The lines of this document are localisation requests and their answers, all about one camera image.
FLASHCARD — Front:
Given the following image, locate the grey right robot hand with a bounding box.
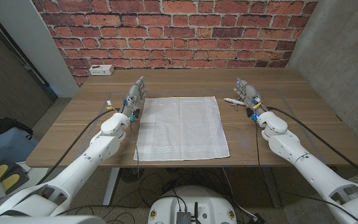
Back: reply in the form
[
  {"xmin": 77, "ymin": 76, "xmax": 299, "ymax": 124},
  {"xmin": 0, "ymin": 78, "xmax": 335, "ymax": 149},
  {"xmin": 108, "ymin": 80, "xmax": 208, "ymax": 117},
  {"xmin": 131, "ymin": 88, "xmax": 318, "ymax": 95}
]
[{"xmin": 232, "ymin": 78, "xmax": 267, "ymax": 117}]

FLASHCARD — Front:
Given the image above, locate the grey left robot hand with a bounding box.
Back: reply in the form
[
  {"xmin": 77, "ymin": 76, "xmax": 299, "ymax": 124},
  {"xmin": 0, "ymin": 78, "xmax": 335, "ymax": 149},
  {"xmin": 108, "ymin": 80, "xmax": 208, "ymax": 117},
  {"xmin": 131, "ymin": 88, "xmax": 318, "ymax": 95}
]
[{"xmin": 122, "ymin": 77, "xmax": 148, "ymax": 118}]

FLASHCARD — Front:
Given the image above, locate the white handkerchief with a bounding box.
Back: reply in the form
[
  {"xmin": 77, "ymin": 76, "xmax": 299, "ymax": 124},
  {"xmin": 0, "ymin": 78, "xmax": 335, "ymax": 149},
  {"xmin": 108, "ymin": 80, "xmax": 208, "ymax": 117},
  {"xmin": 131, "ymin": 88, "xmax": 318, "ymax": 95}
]
[{"xmin": 134, "ymin": 96, "xmax": 231, "ymax": 162}]

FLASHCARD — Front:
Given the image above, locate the white toy airplane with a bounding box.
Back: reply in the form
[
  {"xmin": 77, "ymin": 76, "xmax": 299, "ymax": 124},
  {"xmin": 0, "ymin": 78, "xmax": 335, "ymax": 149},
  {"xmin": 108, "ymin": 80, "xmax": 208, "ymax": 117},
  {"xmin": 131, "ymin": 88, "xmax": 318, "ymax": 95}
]
[{"xmin": 223, "ymin": 97, "xmax": 247, "ymax": 111}]

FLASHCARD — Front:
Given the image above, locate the white power strip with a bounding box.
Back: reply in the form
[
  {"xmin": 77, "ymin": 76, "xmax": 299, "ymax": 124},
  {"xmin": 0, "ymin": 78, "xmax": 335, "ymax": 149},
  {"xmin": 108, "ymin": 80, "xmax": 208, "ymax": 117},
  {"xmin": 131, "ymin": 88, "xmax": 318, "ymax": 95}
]
[{"xmin": 88, "ymin": 64, "xmax": 115, "ymax": 77}]

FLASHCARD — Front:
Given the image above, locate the black round fan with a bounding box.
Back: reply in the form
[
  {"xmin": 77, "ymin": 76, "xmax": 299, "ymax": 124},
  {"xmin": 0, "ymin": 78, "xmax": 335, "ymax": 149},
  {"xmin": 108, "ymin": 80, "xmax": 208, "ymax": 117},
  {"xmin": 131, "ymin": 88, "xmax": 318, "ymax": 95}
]
[{"xmin": 119, "ymin": 167, "xmax": 145, "ymax": 184}]

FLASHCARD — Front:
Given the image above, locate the red brick printed backdrop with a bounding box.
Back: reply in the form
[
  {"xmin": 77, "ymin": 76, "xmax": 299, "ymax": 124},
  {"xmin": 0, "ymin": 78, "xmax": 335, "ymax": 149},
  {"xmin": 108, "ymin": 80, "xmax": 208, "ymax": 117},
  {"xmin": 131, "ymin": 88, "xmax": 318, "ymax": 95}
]
[{"xmin": 31, "ymin": 0, "xmax": 319, "ymax": 86}]

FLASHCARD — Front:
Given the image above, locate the grey table leg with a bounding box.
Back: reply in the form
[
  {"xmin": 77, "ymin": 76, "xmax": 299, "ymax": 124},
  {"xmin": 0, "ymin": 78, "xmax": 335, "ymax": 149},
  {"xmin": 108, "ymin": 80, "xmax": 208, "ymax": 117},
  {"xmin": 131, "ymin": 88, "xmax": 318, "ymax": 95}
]
[{"xmin": 261, "ymin": 166, "xmax": 282, "ymax": 208}]

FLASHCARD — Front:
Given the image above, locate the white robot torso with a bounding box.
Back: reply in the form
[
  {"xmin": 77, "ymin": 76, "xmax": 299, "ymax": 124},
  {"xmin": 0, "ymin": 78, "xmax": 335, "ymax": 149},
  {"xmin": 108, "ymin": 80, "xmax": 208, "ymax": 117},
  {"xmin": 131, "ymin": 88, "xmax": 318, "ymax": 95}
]
[{"xmin": 147, "ymin": 185, "xmax": 238, "ymax": 224}]

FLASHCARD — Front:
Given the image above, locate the blue storage bin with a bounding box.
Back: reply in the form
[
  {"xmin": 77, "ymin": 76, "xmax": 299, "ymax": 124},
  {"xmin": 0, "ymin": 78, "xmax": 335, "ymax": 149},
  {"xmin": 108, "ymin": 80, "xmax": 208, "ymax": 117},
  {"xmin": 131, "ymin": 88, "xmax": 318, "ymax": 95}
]
[{"xmin": 0, "ymin": 126, "xmax": 39, "ymax": 170}]

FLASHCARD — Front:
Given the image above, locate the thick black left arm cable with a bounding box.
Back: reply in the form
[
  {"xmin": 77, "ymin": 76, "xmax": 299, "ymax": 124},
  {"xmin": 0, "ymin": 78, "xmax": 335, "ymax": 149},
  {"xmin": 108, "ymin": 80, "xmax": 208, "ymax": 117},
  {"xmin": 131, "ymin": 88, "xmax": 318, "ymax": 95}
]
[{"xmin": 35, "ymin": 107, "xmax": 119, "ymax": 186}]

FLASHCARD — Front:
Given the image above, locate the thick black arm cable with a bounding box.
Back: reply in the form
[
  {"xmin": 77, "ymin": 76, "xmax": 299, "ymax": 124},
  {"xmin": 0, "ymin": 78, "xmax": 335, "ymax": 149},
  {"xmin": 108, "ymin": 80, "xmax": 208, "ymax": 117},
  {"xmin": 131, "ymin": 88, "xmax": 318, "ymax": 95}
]
[
  {"xmin": 35, "ymin": 107, "xmax": 119, "ymax": 186},
  {"xmin": 266, "ymin": 106, "xmax": 358, "ymax": 186}
]

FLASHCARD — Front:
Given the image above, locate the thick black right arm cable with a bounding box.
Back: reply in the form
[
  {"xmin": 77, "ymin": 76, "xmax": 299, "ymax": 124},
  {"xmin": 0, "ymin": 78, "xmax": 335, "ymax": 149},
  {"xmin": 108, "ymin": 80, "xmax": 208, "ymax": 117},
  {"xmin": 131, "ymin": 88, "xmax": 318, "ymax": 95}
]
[{"xmin": 266, "ymin": 106, "xmax": 358, "ymax": 186}]

